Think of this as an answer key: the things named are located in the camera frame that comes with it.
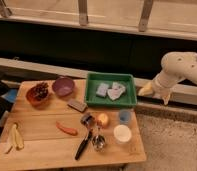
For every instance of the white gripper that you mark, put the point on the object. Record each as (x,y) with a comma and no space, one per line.
(161,84)

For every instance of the grey rectangular eraser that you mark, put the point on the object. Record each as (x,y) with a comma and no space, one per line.
(77,105)

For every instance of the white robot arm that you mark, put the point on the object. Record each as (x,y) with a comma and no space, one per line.
(176,67)

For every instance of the blue plastic cup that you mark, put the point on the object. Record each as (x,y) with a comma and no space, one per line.
(124,117)

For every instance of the white crumpled cloth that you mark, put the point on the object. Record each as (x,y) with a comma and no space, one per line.
(116,91)

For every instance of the green plastic tray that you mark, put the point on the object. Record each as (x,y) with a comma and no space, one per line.
(126,100)

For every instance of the white round container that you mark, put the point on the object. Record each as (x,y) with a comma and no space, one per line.
(122,134)

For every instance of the yellow apple toy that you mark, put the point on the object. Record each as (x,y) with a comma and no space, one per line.
(103,120)

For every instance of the metal spoon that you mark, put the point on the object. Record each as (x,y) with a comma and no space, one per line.
(98,140)

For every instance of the orange carrot toy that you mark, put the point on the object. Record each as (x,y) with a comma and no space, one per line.
(67,130)

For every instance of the purple plastic bowl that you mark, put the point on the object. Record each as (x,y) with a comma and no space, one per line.
(63,86)

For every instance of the brown pine cone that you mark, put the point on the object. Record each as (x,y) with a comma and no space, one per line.
(40,91)

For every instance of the blue object at left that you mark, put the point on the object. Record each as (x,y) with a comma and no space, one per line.
(11,95)

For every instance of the yellow banana peel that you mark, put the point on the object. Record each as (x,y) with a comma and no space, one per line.
(14,139)

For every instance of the black handled peeler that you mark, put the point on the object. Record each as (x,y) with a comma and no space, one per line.
(88,121)

